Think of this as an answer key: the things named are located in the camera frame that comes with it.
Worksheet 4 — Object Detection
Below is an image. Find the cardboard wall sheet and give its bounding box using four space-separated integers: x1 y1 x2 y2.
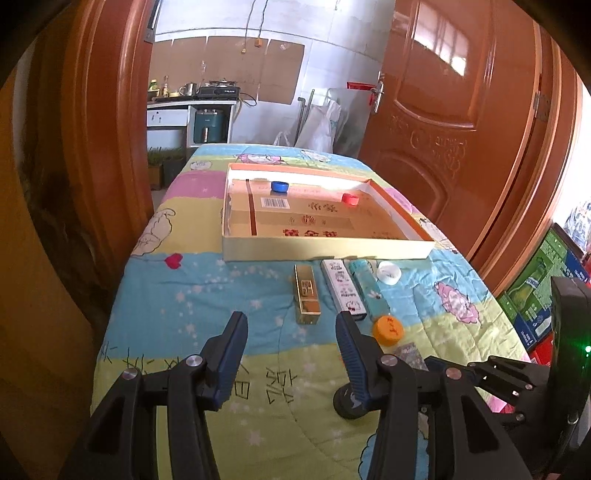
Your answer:
152 37 305 104

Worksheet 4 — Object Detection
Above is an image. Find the teal rectangular box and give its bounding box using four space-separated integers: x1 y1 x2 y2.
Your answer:
349 260 390 322

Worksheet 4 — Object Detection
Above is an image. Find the white cartoon cat box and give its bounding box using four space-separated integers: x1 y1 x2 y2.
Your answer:
320 259 368 322

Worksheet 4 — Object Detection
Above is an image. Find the green air fryer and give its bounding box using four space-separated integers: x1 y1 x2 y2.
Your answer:
193 107 228 144

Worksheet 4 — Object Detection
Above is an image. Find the gold rectangular box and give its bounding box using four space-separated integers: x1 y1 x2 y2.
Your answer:
294 264 322 325

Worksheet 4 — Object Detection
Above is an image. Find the silver door handle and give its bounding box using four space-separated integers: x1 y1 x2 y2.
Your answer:
370 71 385 114

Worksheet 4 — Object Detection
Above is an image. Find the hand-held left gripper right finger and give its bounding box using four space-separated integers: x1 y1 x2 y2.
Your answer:
335 311 527 480

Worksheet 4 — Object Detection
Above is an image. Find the crate of green plants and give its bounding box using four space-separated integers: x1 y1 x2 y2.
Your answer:
148 147 188 190

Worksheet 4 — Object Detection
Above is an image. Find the large white plastic bag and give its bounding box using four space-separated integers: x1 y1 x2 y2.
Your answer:
295 99 342 153

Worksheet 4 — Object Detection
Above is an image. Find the brown wooden door frame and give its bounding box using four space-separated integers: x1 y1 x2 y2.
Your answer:
60 0 162 287

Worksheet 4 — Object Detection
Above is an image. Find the white kitchen cabinet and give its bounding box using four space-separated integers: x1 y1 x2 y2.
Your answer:
147 99 241 148

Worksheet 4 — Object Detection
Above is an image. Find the black gas stove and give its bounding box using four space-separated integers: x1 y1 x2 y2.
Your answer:
198 79 242 100

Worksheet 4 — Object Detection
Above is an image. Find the green carton box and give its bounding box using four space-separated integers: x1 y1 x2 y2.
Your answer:
498 224 591 352

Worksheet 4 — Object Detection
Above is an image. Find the shallow cardboard tray box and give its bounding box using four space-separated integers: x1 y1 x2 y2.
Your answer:
222 162 436 263

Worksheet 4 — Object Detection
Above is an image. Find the orange cap with red marks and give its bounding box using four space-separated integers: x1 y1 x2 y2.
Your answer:
372 316 404 347

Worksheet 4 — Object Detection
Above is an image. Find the clear plastic piece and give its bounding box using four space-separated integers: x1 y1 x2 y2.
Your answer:
393 343 431 371

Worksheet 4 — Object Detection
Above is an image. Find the brown wooden door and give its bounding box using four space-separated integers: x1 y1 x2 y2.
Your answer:
359 0 541 278

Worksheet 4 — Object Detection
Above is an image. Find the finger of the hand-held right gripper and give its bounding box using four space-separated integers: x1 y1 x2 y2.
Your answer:
466 355 552 402
489 399 551 429

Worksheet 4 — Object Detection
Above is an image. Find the black bottle cap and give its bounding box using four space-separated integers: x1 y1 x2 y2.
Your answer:
333 387 370 421

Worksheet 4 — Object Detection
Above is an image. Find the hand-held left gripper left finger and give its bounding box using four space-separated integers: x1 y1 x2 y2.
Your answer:
58 311 250 480

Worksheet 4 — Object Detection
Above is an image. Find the printed cartoon blanket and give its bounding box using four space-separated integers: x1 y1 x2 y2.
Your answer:
92 142 532 480

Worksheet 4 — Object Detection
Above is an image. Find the white bottle cap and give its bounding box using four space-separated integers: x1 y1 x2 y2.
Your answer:
376 261 402 285

